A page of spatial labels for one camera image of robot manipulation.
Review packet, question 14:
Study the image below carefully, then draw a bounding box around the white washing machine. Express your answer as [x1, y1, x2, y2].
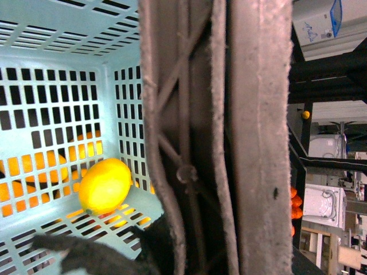
[302, 184, 347, 230]

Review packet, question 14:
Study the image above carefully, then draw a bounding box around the light blue plastic basket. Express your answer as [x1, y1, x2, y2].
[1, 1, 162, 274]

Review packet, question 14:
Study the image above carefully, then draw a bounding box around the black gloved hand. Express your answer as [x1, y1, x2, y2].
[31, 214, 174, 274]

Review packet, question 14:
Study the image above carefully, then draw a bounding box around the yellow lemon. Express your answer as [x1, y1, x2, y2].
[79, 158, 132, 216]

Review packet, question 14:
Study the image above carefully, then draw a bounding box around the small yellow fruit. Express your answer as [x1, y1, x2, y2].
[302, 111, 310, 120]

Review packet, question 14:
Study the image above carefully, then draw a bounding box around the white chest freezer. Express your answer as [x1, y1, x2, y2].
[292, 0, 366, 61]

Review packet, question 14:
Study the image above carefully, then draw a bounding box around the orange fruit pile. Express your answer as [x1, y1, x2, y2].
[290, 186, 303, 220]

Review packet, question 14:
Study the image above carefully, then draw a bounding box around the brown basket handle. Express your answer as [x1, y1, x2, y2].
[138, 1, 293, 274]

